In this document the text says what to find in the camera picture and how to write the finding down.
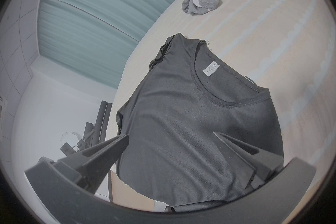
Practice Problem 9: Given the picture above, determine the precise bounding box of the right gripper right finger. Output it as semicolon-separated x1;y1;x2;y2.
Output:
213;131;285;189

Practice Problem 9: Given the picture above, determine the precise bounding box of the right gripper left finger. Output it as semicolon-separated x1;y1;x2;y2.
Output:
54;134;130;193

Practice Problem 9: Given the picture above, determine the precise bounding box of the black T-shirt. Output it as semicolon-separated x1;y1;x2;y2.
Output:
115;33;285;213

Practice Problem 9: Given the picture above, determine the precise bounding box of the black chest of drawers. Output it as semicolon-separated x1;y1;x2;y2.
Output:
83;100;114;148

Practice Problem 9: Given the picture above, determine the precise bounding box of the bed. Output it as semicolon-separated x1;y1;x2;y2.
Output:
108;0;336;208

